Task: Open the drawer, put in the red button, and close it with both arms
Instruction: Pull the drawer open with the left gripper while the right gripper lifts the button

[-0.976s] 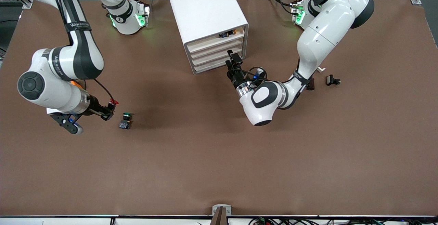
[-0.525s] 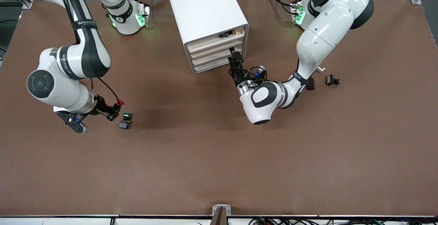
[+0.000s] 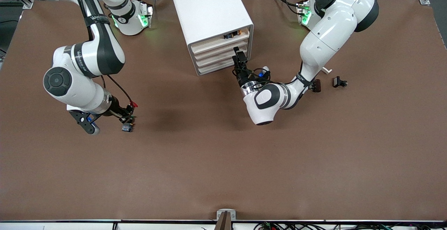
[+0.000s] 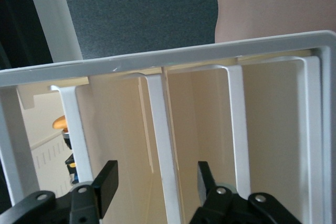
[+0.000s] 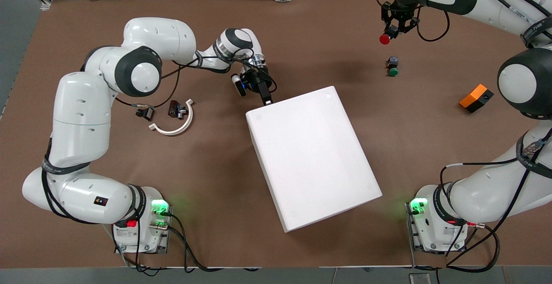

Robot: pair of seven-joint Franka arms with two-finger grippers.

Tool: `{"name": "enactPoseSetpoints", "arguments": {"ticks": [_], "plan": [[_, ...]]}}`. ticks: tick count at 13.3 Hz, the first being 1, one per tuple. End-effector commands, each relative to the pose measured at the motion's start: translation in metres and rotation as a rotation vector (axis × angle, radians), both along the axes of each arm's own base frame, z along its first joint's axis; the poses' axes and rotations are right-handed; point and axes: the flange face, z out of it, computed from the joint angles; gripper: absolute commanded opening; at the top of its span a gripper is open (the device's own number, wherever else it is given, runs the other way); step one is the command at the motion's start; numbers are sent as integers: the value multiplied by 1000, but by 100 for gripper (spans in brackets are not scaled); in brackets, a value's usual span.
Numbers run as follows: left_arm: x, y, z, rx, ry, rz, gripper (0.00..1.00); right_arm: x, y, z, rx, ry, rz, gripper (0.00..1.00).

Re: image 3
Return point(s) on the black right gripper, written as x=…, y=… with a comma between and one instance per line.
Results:
x=118, y=110

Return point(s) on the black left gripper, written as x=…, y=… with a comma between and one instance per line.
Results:
x=242, y=77

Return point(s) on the red push button switch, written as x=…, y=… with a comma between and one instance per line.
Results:
x=133, y=105

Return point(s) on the silver arm base connector panel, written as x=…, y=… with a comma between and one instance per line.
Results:
x=303, y=13
x=146, y=13

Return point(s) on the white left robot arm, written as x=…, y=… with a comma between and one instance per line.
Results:
x=328, y=37

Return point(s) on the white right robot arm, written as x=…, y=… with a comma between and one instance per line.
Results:
x=80, y=90

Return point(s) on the brown electrical component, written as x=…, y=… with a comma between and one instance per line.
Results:
x=317, y=85

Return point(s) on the small black electrical component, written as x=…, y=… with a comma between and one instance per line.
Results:
x=337, y=81

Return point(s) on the brown table mat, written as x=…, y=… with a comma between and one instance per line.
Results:
x=223, y=174

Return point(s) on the tapered metal bar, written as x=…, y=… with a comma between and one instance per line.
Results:
x=224, y=223

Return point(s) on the green push button switch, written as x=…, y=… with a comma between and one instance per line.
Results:
x=127, y=128

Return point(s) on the orange and black switch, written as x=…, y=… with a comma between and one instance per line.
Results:
x=231, y=35

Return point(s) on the white table edge rail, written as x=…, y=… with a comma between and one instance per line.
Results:
x=70, y=226

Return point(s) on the grey metal bracket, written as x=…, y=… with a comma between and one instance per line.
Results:
x=226, y=211

